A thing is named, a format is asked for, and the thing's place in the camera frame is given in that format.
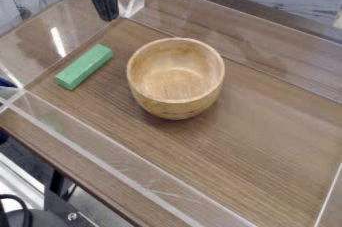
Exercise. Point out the blue object at edge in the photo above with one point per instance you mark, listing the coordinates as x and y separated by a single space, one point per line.
5 83

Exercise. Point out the brown wooden bowl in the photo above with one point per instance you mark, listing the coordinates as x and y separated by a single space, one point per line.
175 76

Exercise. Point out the clear acrylic corner bracket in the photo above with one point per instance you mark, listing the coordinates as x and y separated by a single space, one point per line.
130 7

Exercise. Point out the black metal table leg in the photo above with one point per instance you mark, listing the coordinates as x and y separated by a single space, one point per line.
56 183

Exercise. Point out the clear acrylic tray wall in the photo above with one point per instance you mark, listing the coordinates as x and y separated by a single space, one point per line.
255 163

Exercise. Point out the green rectangular block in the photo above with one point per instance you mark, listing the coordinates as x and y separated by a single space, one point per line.
83 67

